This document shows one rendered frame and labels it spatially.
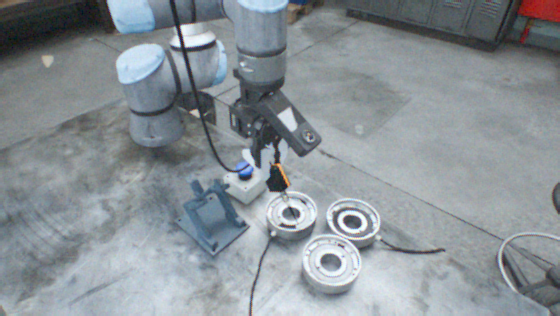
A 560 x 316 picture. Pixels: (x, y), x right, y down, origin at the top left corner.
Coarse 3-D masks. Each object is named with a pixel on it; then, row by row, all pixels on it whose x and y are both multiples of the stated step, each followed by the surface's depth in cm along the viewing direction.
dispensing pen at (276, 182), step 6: (270, 168) 66; (276, 168) 65; (270, 174) 66; (276, 174) 65; (282, 174) 66; (270, 180) 67; (276, 180) 65; (282, 180) 66; (270, 186) 68; (276, 186) 66; (282, 186) 66; (282, 192) 68; (282, 198) 69; (288, 198) 69; (288, 204) 69; (294, 216) 70
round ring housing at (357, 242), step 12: (336, 204) 74; (348, 204) 75; (360, 204) 75; (348, 216) 73; (360, 216) 72; (372, 216) 73; (348, 228) 70; (360, 228) 70; (348, 240) 67; (360, 240) 67; (372, 240) 69
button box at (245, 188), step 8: (224, 176) 79; (232, 176) 79; (240, 176) 79; (248, 176) 79; (256, 176) 79; (232, 184) 78; (240, 184) 77; (248, 184) 77; (256, 184) 78; (264, 184) 81; (232, 192) 80; (240, 192) 77; (248, 192) 77; (256, 192) 80; (240, 200) 79; (248, 200) 78
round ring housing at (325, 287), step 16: (320, 240) 68; (336, 240) 68; (304, 256) 65; (320, 256) 65; (336, 256) 66; (352, 256) 65; (304, 272) 63; (320, 272) 63; (336, 272) 63; (352, 272) 63; (320, 288) 61; (336, 288) 60
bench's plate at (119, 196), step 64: (64, 128) 101; (128, 128) 101; (192, 128) 101; (0, 192) 82; (64, 192) 82; (128, 192) 82; (192, 192) 82; (320, 192) 82; (0, 256) 69; (64, 256) 69; (128, 256) 69; (192, 256) 69; (256, 256) 69; (384, 256) 69; (448, 256) 69
